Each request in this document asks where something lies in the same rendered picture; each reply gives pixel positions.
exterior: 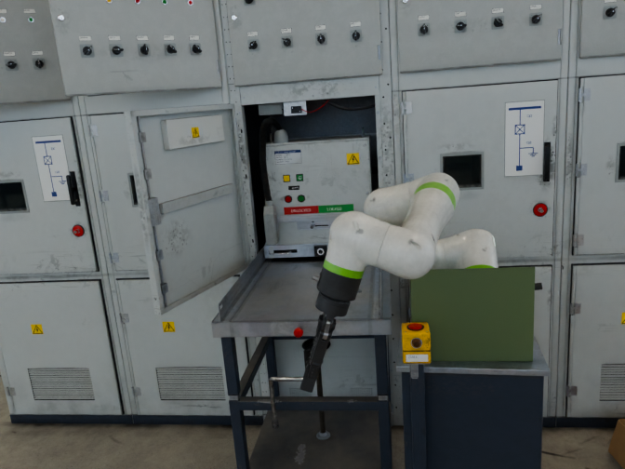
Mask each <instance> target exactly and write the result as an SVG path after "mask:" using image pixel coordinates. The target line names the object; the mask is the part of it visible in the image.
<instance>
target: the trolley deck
mask: <svg viewBox="0 0 625 469"><path fill-rule="evenodd" d="M323 265H324V263H323V262H308V263H281V264H269V265H268V267H267V268H266V270H265V271H264V273H263V274H262V276H261V277H260V279H259V281H258V282H257V284H256V285H255V287H253V289H252V290H251V291H250V293H249V294H248V296H247V297H246V299H245V301H244V302H243V304H242V305H241V307H240V308H239V310H238V311H237V313H236V314H235V316H234V317H233V319H232V320H231V322H230V323H219V313H217V315H216V316H215V317H214V319H213V320H212V321H211V326H212V332H213V338H237V337H295V336H294V330H295V328H302V330H303V335H302V336H315V335H316V329H317V325H318V318H319V315H322V314H323V313H324V312H321V311H319V310H318V309H317V308H316V307H315V303H316V300H317V297H318V293H319V292H320V291H319V290H318V289H317V281H315V280H313V279H312V276H313V275H315V276H319V274H320V273H321V272H322V268H323ZM373 276H374V266H371V265H368V266H367V267H366V268H365V271H364V274H363V277H362V280H361V283H360V287H359V289H361V290H362V292H360V293H359V292H358V293H357V295H356V298H355V300H354V301H351V303H350V306H349V309H348V312H347V314H346V315H345V316H343V317H339V316H336V317H335V319H336V323H337V324H336V326H335V329H334V330H333V332H332V336H358V335H392V309H391V281H390V273H389V272H386V271H384V270H383V319H376V320H371V309H372V292H373Z"/></svg>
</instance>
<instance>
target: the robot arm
mask: <svg viewBox="0 0 625 469"><path fill-rule="evenodd" d="M458 201H459V186H458V184H457V182H456V181H455V180H454V179H453V178H452V177H451V176H449V175H447V174H445V173H441V172H435V173H432V174H429V175H426V176H424V177H421V178H419V179H416V180H414V181H410V182H407V183H403V184H399V185H395V186H391V187H386V188H380V189H378V190H375V191H374V192H372V193H371V194H370V195H369V196H368V197H367V198H366V201H365V203H364V213H363V212H360V211H348V212H345V213H342V214H341V215H339V216H338V217H337V218H336V219H335V220H334V221H333V223H332V224H331V227H330V230H329V239H328V247H327V253H326V258H325V262H324V265H323V268H322V272H321V273H320V274H319V276H315V275H313V276H312V279H313V280H315V281H317V289H318V290H319V291H320V292H319V293H318V297H317V300H316V303H315V307H316V308H317V309H318V310H319V311H321V312H324V313H323V314H322V315H319V318H318V325H317V329H316V335H315V339H314V342H313V346H312V350H311V355H310V360H307V361H306V364H307V366H306V369H305V372H304V375H303V378H302V382H301V385H300V390H303V391H307V392H310V393H312V392H313V387H314V385H315V382H316V379H317V375H318V372H319V369H320V367H321V366H322V364H323V359H324V356H325V353H326V348H327V346H328V343H329V341H330V339H331V337H332V332H333V330H334V329H335V326H336V324H337V323H336V319H335V317H336V316H339V317H343V316H345V315H346V314H347V312H348V309H349V306H350V303H351V301H354V300H355V298H356V295H357V293H358V292H359V293H360V292H362V290H361V289H359V287H360V283H361V280H362V277H363V274H364V271H365V268H366V267H367V266H368V265H371V266H374V267H377V268H380V269H381V270H384V271H386V272H389V273H391V274H393V275H397V276H399V277H401V278H403V279H417V278H420V277H422V276H424V275H426V274H427V273H428V272H429V271H430V270H431V269H469V268H499V264H498V257H497V252H496V245H495V239H494V236H493V235H492V234H491V233H489V232H488V231H486V230H483V229H471V230H467V231H464V232H462V233H459V234H455V235H453V236H450V237H447V238H443V239H439V240H438V238H439V236H440V233H441V232H442V230H443V229H444V227H445V225H446V224H447V223H448V222H449V221H450V220H451V218H452V217H453V214H454V210H455V208H456V206H457V204H458Z"/></svg>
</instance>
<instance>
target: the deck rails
mask: <svg viewBox="0 0 625 469"><path fill-rule="evenodd" d="M268 265H269V263H262V256H261V251H260V252H259V253H258V254H257V256H256V257H255V258H254V260H253V261H252V262H251V263H250V264H249V265H248V266H247V268H246V269H245V270H244V271H243V273H242V274H241V275H240V276H239V278H238V279H237V280H236V281H235V283H234V284H233V285H232V287H231V288H230V289H229V290H228V292H227V293H226V294H225V296H224V297H223V298H222V299H221V301H220V302H219V303H218V307H219V323H230V322H231V320H232V319H233V317H234V316H235V314H236V313H237V311H238V310H239V308H240V307H241V305H242V304H243V302H244V301H245V299H246V297H247V296H248V294H249V293H250V291H251V290H252V289H253V287H255V285H256V284H257V282H258V281H259V279H260V277H261V276H262V274H263V273H264V271H265V270H266V268H267V267H268ZM220 306H222V307H221V309H220ZM376 319H383V270H381V269H380V268H377V267H374V276H373V292H372V309H371V320H376Z"/></svg>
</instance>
